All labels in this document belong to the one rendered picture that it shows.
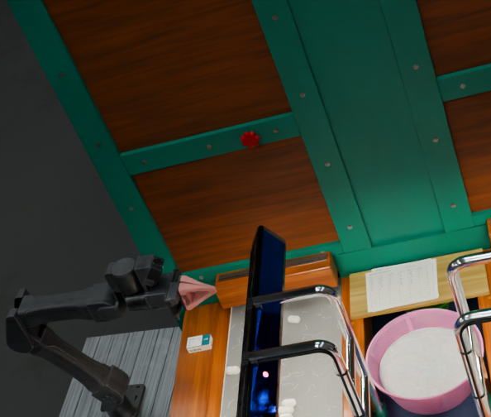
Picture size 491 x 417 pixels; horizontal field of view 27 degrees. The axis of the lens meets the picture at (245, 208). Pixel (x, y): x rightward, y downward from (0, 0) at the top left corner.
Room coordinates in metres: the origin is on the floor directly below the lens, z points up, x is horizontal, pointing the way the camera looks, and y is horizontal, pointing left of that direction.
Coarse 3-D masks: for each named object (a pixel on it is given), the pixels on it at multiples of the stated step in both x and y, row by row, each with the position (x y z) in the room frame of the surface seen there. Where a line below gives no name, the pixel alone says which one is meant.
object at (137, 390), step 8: (136, 384) 1.98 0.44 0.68; (128, 392) 1.96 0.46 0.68; (136, 392) 1.95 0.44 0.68; (144, 392) 1.95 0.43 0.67; (128, 400) 1.89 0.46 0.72; (136, 400) 1.92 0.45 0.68; (120, 408) 1.86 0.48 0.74; (128, 408) 1.87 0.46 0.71; (136, 408) 1.89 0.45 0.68; (112, 416) 1.86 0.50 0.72; (120, 416) 1.86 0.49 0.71; (128, 416) 1.86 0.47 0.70; (136, 416) 1.87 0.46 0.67
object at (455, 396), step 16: (400, 320) 1.73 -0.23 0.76; (416, 320) 1.72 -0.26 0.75; (432, 320) 1.71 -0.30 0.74; (448, 320) 1.68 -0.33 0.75; (384, 336) 1.71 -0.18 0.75; (400, 336) 1.72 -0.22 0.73; (480, 336) 1.58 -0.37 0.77; (368, 352) 1.67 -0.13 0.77; (384, 352) 1.69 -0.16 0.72; (368, 368) 1.62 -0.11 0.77; (464, 384) 1.48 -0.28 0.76; (400, 400) 1.53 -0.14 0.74; (416, 400) 1.49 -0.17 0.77; (432, 400) 1.48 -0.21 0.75; (448, 400) 1.49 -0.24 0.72
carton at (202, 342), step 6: (198, 336) 1.93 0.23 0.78; (204, 336) 1.92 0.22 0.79; (210, 336) 1.92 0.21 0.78; (192, 342) 1.92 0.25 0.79; (198, 342) 1.91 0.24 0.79; (204, 342) 1.90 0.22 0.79; (210, 342) 1.90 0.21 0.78; (192, 348) 1.91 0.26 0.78; (198, 348) 1.90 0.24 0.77; (204, 348) 1.90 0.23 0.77; (210, 348) 1.89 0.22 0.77
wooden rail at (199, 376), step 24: (192, 312) 2.05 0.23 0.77; (216, 312) 2.01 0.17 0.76; (192, 336) 1.97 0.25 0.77; (216, 336) 1.93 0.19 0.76; (192, 360) 1.88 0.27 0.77; (216, 360) 1.86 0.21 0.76; (192, 384) 1.81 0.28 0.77; (216, 384) 1.79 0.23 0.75; (192, 408) 1.73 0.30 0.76; (216, 408) 1.72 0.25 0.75
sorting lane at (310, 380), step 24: (336, 288) 1.94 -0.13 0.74; (240, 312) 2.00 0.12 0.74; (288, 312) 1.93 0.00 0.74; (312, 312) 1.90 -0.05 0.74; (240, 336) 1.92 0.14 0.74; (288, 336) 1.85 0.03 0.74; (312, 336) 1.82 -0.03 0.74; (336, 336) 1.79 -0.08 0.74; (240, 360) 1.84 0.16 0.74; (288, 360) 1.78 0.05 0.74; (312, 360) 1.75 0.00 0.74; (288, 384) 1.70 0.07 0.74; (312, 384) 1.67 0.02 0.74; (336, 384) 1.65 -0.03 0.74; (312, 408) 1.61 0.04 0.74; (336, 408) 1.58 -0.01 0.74
